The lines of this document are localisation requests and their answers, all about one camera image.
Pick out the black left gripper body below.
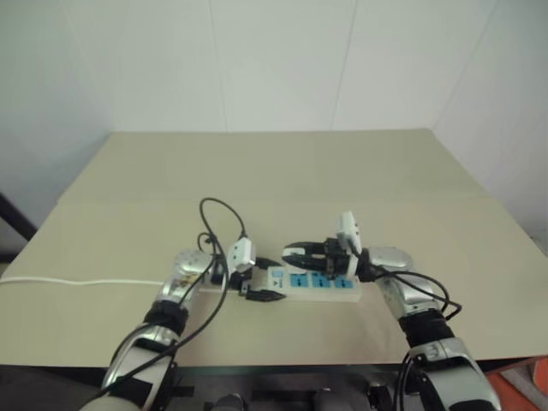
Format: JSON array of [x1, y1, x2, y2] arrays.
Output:
[[229, 270, 257, 300]]

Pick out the orange object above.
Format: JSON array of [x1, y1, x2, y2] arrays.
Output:
[[491, 360, 548, 411]]

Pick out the dark rounded shape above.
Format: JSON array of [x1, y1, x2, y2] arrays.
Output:
[[212, 392, 246, 411]]

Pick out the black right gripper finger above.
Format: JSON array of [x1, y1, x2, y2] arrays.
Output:
[[280, 254, 329, 272], [281, 241, 329, 258]]

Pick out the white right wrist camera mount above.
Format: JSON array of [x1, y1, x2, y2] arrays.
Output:
[[335, 210, 364, 258]]

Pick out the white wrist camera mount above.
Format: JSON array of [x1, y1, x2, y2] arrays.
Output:
[[335, 210, 364, 258], [226, 239, 257, 274]]

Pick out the dark furniture piece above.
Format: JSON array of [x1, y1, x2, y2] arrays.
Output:
[[0, 191, 40, 263]]

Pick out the white power strip cable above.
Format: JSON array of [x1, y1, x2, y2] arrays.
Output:
[[0, 276, 167, 288]]

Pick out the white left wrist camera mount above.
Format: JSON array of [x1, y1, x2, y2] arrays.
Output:
[[226, 239, 257, 274]]

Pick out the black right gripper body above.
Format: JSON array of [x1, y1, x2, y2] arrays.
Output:
[[323, 236, 359, 278]]

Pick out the white power strip blue sockets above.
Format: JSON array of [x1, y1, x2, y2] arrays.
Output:
[[199, 264, 363, 305]]

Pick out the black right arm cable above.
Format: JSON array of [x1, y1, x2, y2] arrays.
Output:
[[363, 261, 464, 322]]

